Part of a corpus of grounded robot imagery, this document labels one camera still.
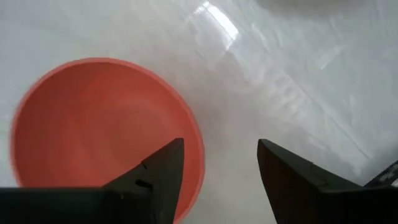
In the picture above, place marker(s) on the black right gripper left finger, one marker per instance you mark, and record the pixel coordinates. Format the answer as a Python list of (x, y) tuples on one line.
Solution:
[(155, 193)]

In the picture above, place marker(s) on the red plastic bowl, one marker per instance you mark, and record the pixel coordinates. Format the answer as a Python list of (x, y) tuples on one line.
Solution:
[(93, 124)]

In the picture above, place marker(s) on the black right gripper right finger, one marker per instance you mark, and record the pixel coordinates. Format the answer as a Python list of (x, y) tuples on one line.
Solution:
[(295, 193)]

